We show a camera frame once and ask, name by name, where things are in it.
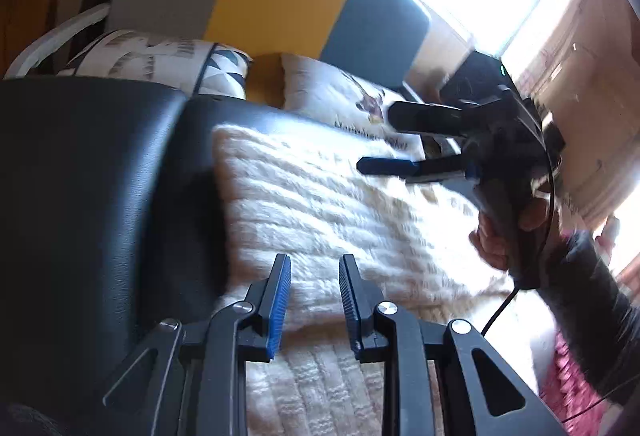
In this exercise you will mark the white knit sweater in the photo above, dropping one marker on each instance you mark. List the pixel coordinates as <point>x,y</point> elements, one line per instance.
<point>310,206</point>

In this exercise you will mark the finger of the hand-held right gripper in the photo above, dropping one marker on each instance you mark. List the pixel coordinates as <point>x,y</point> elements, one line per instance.
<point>425,118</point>
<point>400,166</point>

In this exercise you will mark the brown wooden cabinet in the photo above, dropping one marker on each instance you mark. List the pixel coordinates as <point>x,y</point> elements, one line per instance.
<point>30,16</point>

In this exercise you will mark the deer print pillow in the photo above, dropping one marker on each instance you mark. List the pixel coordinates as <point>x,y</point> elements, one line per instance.
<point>325,86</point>

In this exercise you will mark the black leather ottoman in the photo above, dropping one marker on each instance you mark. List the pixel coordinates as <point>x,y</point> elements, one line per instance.
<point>75,191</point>

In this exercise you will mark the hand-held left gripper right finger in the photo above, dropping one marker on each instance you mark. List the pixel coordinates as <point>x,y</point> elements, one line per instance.
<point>350,311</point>

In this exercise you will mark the beige curtain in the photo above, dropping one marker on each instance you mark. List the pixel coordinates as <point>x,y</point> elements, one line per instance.
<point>550,26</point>

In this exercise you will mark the triangle pattern pillow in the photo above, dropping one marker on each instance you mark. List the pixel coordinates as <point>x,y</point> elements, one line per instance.
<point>150,56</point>

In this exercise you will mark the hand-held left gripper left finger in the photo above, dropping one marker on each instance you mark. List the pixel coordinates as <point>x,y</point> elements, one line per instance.
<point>279,311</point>

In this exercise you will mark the pink cloth pile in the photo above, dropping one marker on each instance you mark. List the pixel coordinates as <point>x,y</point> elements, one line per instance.
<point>565,391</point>

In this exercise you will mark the small bright window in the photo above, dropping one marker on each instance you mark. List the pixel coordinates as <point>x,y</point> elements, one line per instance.
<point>625,236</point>

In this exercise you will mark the person's right hand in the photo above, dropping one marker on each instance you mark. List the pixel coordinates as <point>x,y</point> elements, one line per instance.
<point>490,241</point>

